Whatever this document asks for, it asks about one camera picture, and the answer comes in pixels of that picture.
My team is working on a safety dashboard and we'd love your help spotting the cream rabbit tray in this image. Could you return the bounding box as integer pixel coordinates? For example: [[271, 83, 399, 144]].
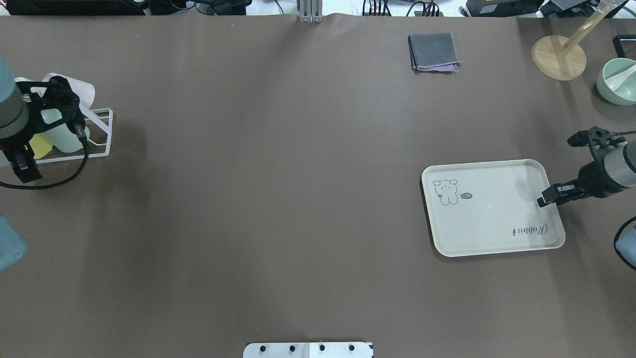
[[421, 159, 566, 258]]

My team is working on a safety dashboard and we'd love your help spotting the white wire cup rack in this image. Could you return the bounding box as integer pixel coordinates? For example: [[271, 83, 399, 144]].
[[36, 105, 114, 165]]

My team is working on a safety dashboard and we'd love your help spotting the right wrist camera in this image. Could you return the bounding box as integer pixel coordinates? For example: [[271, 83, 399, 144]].
[[566, 126, 635, 149]]

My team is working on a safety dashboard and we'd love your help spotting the green cup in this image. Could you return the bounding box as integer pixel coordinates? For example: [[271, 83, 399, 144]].
[[40, 109, 82, 153]]

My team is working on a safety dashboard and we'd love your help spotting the aluminium frame post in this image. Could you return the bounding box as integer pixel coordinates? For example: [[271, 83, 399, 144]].
[[296, 0, 324, 23]]

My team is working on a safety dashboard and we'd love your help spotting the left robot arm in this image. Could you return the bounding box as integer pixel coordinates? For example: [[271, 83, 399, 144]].
[[0, 60, 90, 191]]

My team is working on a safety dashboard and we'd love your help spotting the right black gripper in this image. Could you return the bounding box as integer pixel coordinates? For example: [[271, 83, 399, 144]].
[[537, 163, 617, 208]]

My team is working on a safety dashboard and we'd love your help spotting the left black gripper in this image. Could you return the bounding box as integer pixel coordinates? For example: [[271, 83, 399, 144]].
[[12, 76, 82, 183]]

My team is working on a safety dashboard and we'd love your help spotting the yellow cup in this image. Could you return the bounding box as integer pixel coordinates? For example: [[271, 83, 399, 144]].
[[29, 133, 54, 160]]

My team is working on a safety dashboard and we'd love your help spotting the pink cup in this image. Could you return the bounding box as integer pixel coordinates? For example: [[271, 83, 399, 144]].
[[43, 73, 96, 109]]

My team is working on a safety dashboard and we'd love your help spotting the purple cloth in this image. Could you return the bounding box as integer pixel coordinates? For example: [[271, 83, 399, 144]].
[[436, 63, 458, 72]]

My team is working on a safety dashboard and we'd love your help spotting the green bowl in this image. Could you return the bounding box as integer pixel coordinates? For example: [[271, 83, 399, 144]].
[[597, 58, 636, 106]]

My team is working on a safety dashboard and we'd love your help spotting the wooden stand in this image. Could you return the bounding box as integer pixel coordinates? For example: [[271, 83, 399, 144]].
[[531, 0, 626, 81]]

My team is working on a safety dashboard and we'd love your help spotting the grey folded cloth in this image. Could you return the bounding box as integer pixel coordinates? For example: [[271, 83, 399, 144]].
[[407, 32, 461, 72]]

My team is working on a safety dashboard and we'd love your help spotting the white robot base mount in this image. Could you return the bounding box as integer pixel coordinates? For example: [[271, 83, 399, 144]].
[[242, 342, 375, 358]]

